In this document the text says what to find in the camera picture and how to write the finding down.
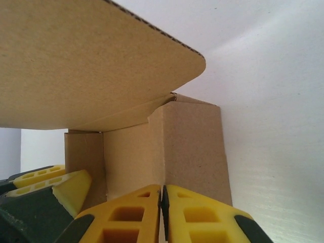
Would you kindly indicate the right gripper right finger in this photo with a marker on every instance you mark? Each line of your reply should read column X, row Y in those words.
column 202, row 222

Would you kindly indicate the brown cardboard box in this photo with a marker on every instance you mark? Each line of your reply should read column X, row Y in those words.
column 88, row 63

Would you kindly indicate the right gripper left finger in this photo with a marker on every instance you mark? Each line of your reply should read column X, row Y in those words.
column 121, row 222

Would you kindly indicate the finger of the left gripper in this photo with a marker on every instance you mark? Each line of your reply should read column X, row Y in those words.
column 38, row 177
column 33, row 215

